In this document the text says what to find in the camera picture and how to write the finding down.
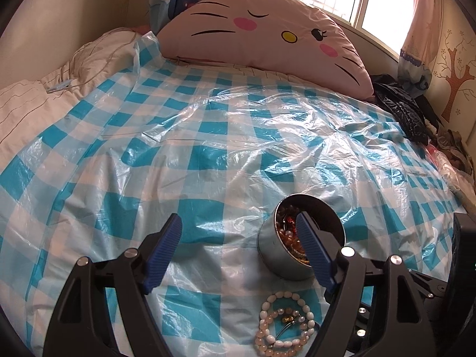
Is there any amber bead bracelet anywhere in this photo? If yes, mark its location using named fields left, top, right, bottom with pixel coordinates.
left=275, top=204, right=311, bottom=267

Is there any round metal tin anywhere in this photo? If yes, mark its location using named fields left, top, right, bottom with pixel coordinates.
left=256, top=193, right=332, bottom=281

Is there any blue checkered plastic sheet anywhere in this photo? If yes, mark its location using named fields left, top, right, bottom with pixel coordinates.
left=1, top=36, right=461, bottom=356

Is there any black plastic bag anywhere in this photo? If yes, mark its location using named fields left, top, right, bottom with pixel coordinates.
left=370, top=74, right=441, bottom=145

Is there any white striped bed quilt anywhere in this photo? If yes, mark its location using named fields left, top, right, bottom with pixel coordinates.
left=0, top=28, right=141, bottom=168

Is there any pink cat face pillow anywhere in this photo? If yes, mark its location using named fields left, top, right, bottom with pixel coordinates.
left=157, top=0, right=374, bottom=100

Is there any pink window curtain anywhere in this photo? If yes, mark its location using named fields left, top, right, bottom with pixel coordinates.
left=398, top=0, right=443, bottom=98

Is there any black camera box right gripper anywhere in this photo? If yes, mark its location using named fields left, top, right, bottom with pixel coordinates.
left=446, top=213, right=475, bottom=338

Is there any white bead bracelet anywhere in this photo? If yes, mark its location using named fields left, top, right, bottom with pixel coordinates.
left=259, top=291, right=317, bottom=348

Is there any pale pink bead bracelet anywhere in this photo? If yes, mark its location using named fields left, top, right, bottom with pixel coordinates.
left=253, top=305, right=311, bottom=357

